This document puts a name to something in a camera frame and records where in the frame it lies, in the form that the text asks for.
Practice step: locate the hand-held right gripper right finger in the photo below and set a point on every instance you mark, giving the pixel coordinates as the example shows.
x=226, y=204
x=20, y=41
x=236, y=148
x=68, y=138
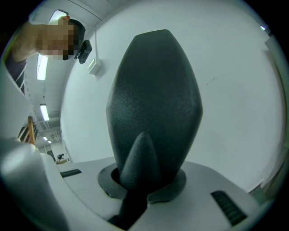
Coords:
x=192, y=203

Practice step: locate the person's dark shirt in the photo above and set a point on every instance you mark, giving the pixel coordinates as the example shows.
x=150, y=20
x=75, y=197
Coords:
x=17, y=72

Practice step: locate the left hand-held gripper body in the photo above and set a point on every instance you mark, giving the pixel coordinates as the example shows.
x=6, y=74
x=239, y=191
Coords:
x=29, y=185

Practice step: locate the person's head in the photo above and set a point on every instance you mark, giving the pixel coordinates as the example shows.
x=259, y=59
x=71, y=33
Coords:
x=54, y=40

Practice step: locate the long ceiling light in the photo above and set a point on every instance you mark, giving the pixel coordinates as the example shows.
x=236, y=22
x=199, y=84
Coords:
x=42, y=67
x=44, y=112
x=54, y=17

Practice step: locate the white wall switch box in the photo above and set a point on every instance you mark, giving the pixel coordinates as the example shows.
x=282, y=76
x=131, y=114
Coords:
x=94, y=66

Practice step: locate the black vacuum cleaner nozzle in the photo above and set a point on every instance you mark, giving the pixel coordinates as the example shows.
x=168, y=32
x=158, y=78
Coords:
x=155, y=101

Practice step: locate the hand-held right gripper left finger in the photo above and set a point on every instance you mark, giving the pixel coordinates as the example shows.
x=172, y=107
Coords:
x=90, y=191

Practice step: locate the black head-mounted camera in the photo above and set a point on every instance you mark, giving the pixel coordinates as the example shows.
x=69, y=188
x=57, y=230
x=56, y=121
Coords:
x=84, y=52

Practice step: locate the wooden slatted rack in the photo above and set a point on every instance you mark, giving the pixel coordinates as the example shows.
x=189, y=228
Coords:
x=29, y=129

